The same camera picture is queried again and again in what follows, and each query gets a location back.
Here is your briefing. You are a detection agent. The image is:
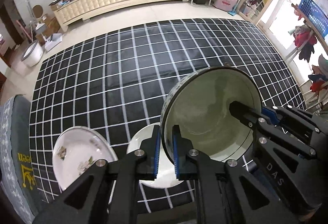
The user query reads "cream white bowl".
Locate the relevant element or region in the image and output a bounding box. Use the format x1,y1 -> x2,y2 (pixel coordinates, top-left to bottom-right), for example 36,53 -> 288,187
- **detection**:
126,122 -> 182,189

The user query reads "green patterned bowl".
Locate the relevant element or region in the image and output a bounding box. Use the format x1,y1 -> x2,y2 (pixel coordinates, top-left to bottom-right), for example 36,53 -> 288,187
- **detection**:
160,67 -> 262,162

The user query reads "white plate bear print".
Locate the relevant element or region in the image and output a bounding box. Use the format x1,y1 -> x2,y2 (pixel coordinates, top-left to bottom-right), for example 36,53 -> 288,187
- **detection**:
52,126 -> 118,191

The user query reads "black white checked tablecloth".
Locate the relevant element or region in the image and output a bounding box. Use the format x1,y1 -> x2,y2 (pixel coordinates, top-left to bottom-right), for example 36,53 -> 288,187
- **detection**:
30,18 -> 305,204

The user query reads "blue plastic basket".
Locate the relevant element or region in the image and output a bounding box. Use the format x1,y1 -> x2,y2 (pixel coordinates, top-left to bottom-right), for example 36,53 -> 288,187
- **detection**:
298,0 -> 328,38

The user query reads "pink gift bag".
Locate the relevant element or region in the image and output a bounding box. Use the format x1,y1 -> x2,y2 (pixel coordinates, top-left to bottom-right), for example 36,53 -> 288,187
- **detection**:
214,0 -> 237,12

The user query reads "white dustpan set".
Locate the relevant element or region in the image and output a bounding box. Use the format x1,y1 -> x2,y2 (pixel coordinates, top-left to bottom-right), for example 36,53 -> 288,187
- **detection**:
44,33 -> 62,52

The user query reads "white mop bucket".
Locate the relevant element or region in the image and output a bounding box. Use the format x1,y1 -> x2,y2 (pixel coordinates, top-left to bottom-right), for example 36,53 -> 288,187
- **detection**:
21,40 -> 44,67

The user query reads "standing mop pole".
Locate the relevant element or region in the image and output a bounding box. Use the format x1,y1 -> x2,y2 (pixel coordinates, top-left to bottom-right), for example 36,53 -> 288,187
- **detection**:
26,0 -> 47,35

